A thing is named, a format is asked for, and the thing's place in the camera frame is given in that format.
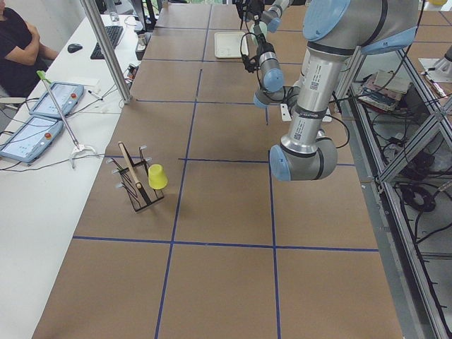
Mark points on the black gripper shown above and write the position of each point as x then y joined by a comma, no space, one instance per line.
255,6
261,45

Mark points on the green cup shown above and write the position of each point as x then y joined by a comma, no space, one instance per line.
260,28

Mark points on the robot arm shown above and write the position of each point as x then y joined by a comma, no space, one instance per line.
333,30
271,17

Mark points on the cream bear tray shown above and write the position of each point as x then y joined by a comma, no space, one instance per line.
230,45

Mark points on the metal cup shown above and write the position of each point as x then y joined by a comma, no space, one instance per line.
142,42

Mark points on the yellow cup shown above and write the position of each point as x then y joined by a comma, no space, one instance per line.
157,178

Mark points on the stack of books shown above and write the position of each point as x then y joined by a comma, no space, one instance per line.
383,91

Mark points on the black marker pen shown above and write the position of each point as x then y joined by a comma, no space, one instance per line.
95,95

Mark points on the black computer mouse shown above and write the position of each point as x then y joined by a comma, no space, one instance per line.
74,47

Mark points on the upper teach pendant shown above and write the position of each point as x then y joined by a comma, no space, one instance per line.
67,96

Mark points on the teach pendant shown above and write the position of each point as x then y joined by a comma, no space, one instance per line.
67,96
31,139

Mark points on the grabber reaching stick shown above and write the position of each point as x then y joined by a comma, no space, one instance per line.
78,148

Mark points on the seated person black shirt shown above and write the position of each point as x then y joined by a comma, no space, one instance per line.
22,54

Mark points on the lower teach pendant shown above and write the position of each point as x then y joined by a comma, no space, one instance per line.
31,139

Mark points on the aluminium frame post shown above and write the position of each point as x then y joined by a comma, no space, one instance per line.
100,32

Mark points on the black wire cup rack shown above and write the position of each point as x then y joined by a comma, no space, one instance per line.
133,172

